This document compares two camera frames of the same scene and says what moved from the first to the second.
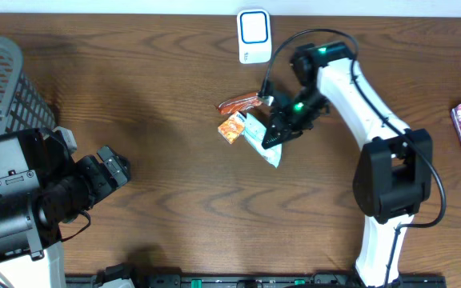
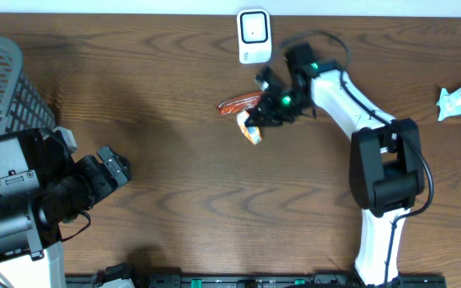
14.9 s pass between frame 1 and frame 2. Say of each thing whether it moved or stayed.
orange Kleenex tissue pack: moved
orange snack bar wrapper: stayed
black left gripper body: stayed
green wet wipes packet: moved
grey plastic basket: stayed
